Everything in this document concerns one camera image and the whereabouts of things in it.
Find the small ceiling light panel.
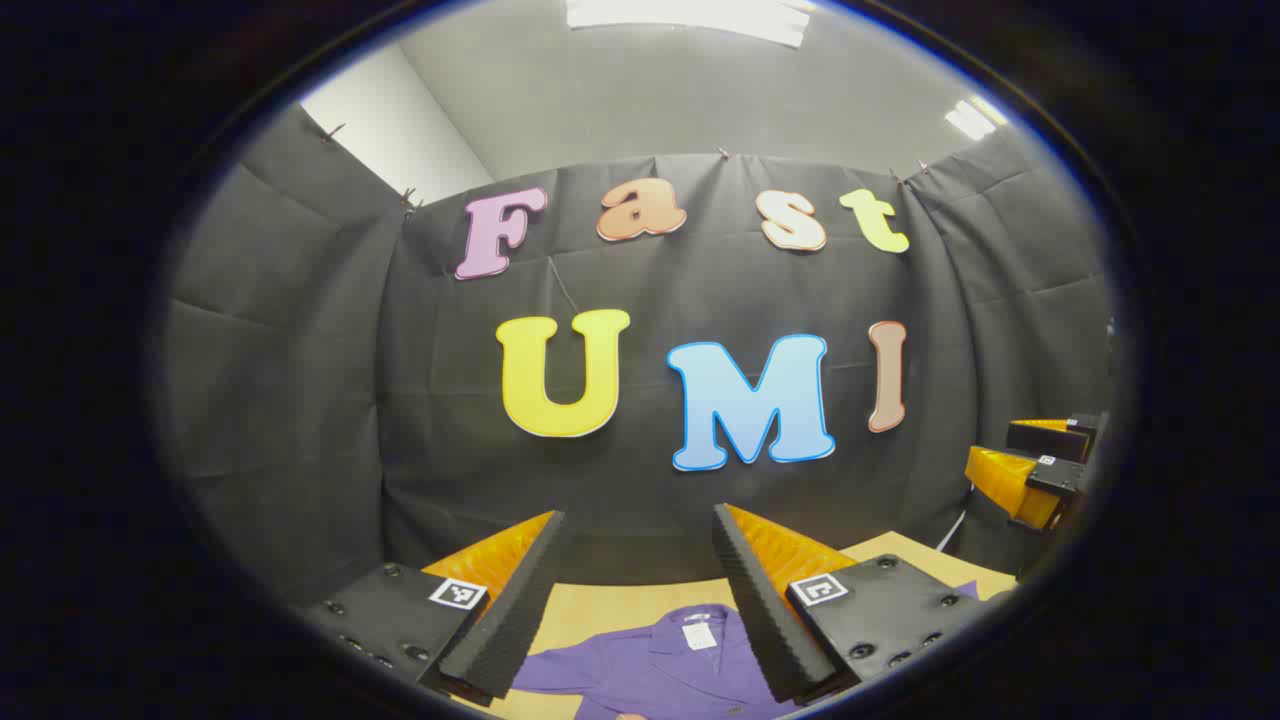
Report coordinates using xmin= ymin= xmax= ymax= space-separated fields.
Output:
xmin=945 ymin=95 xmax=1009 ymax=141

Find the purple collared shirt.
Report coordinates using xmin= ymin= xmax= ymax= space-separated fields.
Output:
xmin=510 ymin=580 xmax=986 ymax=720

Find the black backdrop cloth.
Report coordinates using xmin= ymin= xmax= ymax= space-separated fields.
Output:
xmin=160 ymin=100 xmax=1116 ymax=606

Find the long ceiling light panel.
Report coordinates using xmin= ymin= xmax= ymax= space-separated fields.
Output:
xmin=566 ymin=0 xmax=816 ymax=49

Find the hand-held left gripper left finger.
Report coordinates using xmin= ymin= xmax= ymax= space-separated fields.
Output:
xmin=300 ymin=510 xmax=567 ymax=709

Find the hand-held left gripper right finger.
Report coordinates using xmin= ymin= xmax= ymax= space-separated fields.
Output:
xmin=712 ymin=503 xmax=991 ymax=706

